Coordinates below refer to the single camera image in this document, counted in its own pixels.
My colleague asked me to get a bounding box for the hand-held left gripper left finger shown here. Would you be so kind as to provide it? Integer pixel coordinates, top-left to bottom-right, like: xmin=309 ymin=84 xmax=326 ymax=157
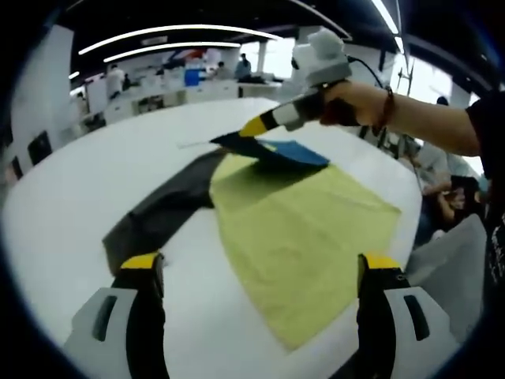
xmin=62 ymin=252 xmax=167 ymax=379

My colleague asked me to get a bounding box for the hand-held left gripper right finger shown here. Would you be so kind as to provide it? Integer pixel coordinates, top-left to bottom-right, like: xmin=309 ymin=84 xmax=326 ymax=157
xmin=356 ymin=252 xmax=462 ymax=379

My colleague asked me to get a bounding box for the yellow blue grey garment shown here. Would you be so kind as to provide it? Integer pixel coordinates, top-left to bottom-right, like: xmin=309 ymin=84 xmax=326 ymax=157
xmin=102 ymin=132 xmax=402 ymax=352

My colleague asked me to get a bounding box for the person's right hand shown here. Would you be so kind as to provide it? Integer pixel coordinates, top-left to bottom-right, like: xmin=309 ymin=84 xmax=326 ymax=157
xmin=318 ymin=81 xmax=390 ymax=128

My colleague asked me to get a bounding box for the straight ceiling light strip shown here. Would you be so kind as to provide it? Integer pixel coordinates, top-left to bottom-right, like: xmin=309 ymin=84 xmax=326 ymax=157
xmin=370 ymin=0 xmax=406 ymax=55

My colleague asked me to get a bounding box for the white cabinet row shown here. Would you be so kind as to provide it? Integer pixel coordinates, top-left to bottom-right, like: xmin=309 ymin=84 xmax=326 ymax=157
xmin=84 ymin=78 xmax=283 ymax=123

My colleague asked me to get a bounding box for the grey mesh chair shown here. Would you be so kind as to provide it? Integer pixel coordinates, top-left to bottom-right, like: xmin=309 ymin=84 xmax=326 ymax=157
xmin=406 ymin=215 xmax=489 ymax=344

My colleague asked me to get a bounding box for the curved ceiling light strip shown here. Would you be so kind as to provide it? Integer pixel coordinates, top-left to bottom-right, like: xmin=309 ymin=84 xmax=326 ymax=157
xmin=77 ymin=24 xmax=284 ymax=56
xmin=103 ymin=40 xmax=242 ymax=64

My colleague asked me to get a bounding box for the person's black printed shirt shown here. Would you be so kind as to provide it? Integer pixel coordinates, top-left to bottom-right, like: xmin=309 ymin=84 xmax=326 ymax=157
xmin=466 ymin=89 xmax=505 ymax=317

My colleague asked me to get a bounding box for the white appliance box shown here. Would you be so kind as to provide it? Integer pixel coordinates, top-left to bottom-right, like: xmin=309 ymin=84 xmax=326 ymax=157
xmin=87 ymin=81 xmax=107 ymax=114

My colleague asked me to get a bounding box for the black cabinet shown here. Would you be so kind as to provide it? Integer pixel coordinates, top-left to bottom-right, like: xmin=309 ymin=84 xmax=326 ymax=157
xmin=27 ymin=130 xmax=53 ymax=166

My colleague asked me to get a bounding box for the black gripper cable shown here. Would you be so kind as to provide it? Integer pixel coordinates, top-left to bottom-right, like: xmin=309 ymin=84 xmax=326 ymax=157
xmin=346 ymin=56 xmax=387 ymax=91

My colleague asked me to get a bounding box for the brown beaded bracelet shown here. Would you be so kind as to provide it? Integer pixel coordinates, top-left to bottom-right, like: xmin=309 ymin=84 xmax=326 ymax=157
xmin=378 ymin=85 xmax=395 ymax=133

